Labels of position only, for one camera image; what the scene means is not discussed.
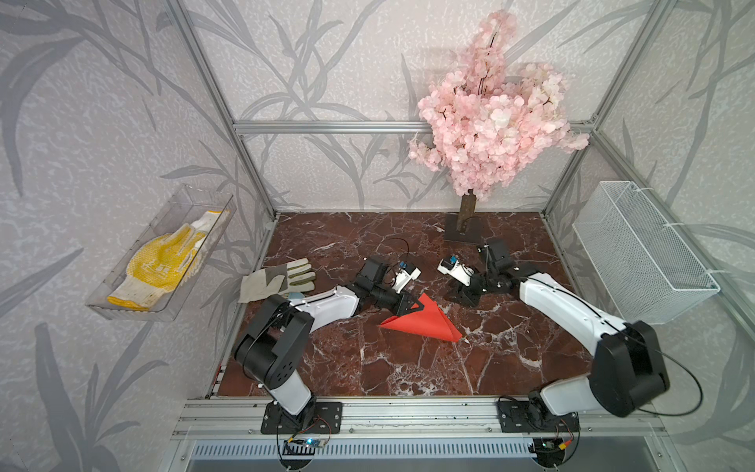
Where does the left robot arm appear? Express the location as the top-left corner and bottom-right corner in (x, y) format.
(232, 257), (425, 420)

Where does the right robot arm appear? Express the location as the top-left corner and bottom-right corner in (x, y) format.
(438, 239), (670, 428)

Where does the white grey work glove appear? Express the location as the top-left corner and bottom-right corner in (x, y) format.
(239, 259), (317, 303)

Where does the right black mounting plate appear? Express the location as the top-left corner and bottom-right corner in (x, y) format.
(497, 396), (581, 434)

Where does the black mounting plate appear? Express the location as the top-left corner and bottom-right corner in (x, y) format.
(497, 396), (581, 434)
(261, 401), (344, 435)

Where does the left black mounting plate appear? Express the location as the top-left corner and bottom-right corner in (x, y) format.
(261, 401), (344, 435)

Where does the pink cherry blossom tree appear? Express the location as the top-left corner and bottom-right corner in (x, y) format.
(408, 10), (589, 243)

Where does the left circuit board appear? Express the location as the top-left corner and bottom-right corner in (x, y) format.
(282, 437), (330, 456)

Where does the circuit board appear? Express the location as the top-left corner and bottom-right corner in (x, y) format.
(529, 438), (574, 455)
(282, 437), (330, 456)

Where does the right circuit board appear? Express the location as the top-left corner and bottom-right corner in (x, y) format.
(529, 438), (574, 455)

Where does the horizontal aluminium back bar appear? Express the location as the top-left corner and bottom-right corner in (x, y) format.
(233, 120), (432, 136)

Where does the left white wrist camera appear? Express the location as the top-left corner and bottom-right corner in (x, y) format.
(392, 262), (421, 293)

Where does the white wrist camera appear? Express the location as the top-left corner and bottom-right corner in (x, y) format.
(438, 256), (475, 287)
(392, 262), (421, 293)

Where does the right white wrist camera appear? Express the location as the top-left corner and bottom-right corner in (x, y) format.
(438, 256), (475, 287)

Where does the white wire mesh basket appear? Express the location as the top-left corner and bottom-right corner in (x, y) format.
(573, 181), (721, 326)

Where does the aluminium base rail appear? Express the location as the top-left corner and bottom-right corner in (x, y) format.
(170, 396), (668, 441)

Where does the clear plastic wall tray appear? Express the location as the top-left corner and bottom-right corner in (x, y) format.
(86, 184), (237, 322)

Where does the right aluminium corner post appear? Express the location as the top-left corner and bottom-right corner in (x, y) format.
(541, 0), (676, 218)

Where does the aluminium frame corner post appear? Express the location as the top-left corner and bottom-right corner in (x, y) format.
(166, 0), (277, 219)

